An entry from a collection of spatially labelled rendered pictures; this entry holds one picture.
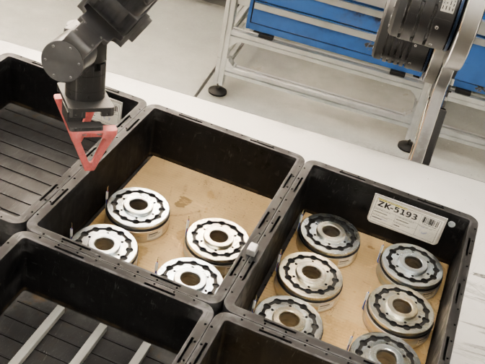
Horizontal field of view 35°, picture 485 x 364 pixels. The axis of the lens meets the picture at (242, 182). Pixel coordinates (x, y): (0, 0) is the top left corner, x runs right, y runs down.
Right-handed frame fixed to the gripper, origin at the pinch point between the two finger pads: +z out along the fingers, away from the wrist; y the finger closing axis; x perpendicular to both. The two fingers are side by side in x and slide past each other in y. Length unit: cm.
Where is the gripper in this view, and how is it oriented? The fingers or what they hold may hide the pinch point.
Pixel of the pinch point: (83, 150)
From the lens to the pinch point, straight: 118.0
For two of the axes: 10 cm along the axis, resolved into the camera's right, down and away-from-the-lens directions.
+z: -1.2, 8.8, 4.6
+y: 3.6, 4.7, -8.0
